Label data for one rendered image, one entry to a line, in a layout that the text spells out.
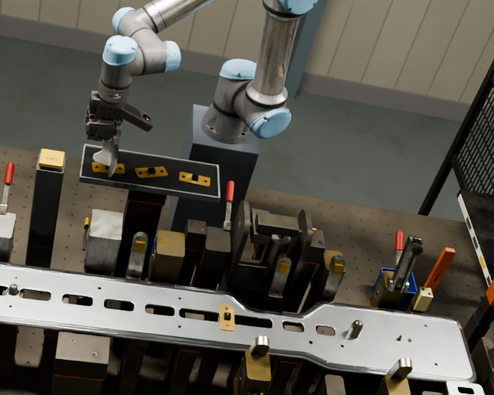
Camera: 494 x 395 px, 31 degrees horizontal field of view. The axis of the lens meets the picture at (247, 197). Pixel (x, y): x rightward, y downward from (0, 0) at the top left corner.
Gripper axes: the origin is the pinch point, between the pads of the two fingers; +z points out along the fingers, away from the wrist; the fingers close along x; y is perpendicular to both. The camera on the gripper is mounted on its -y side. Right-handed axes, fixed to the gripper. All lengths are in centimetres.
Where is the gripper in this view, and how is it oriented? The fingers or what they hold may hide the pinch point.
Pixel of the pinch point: (110, 158)
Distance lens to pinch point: 233.8
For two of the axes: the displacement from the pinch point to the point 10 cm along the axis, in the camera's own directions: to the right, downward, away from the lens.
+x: 1.9, 6.7, -7.2
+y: -9.5, -0.5, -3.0
